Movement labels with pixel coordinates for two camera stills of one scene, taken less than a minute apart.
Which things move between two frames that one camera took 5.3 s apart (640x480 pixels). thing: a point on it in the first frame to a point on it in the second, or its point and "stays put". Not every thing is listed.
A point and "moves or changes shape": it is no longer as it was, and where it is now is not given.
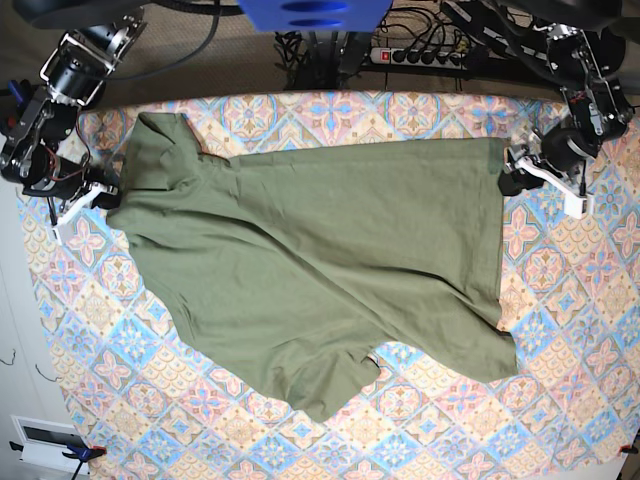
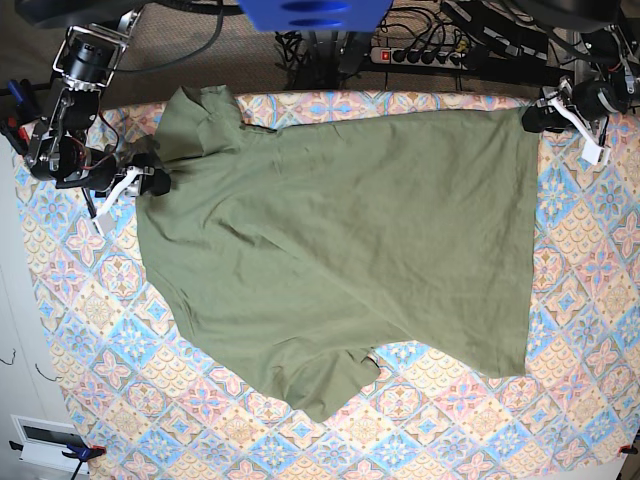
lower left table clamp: [78, 453] stays put
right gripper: [553, 150] to [589, 100]
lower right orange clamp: [627, 448] stays put
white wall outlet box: [44, 443] stays put
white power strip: [383, 55] stays put
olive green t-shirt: [291, 266] moves or changes shape
